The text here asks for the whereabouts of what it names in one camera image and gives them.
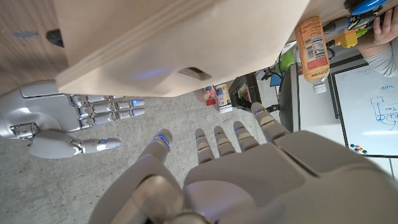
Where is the yellow toy block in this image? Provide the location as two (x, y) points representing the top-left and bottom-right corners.
(334, 29), (359, 49)

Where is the orange juice bottle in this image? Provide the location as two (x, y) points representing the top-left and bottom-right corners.
(294, 16), (331, 95)

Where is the white labelled canister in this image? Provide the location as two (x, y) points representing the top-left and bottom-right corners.
(215, 84), (234, 114)

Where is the green item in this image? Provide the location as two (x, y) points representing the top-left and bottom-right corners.
(277, 49), (296, 73)

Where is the person in grey t-shirt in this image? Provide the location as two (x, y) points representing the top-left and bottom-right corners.
(356, 6), (398, 78)

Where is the whiteboard with black frame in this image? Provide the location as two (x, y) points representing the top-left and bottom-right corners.
(329, 62), (398, 158)

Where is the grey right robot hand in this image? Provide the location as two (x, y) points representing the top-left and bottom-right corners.
(0, 80), (146, 160)

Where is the wooden drawer box with slot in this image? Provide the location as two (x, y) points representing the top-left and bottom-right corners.
(52, 0), (312, 98)

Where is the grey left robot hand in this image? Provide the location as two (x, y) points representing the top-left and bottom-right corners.
(88, 101), (398, 224)

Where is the computer monitor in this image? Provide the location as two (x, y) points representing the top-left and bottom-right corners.
(279, 63), (300, 133)

